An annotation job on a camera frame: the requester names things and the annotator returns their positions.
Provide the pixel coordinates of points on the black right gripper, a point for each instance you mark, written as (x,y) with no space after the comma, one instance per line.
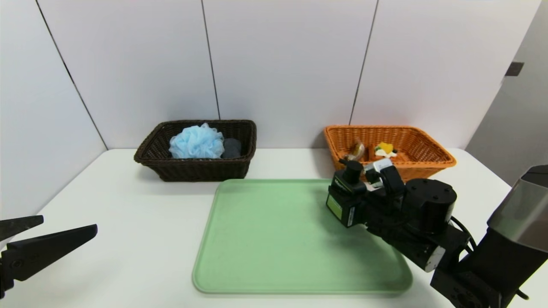
(341,206)

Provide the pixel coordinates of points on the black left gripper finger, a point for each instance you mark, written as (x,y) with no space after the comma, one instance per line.
(47,246)
(19,224)

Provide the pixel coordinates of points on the dark green pump bottle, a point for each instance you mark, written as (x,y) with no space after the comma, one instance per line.
(342,188)

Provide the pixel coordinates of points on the plastic snack roll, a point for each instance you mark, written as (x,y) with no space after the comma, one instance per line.
(356,150)

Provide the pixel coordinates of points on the toy waffle with fruit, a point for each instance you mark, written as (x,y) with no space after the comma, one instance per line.
(385,149)

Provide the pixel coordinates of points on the dark grey towel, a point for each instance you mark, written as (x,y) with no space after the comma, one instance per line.
(232,147)

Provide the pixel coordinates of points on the blue mesh bath loofah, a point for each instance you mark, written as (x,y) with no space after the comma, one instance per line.
(195,141)

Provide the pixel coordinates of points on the black and silver right robot arm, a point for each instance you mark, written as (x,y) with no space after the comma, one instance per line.
(471,256)

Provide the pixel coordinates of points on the orange wicker basket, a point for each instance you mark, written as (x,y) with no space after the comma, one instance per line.
(428,160)

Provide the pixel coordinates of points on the dark brown wicker basket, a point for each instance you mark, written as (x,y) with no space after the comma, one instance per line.
(192,169)

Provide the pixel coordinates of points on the light green plastic tray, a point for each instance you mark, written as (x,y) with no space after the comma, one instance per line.
(274,256)

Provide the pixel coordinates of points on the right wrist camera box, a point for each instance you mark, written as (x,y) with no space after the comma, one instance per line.
(354,216)

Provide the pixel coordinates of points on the dark wall plate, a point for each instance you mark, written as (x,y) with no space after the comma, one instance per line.
(515,69)

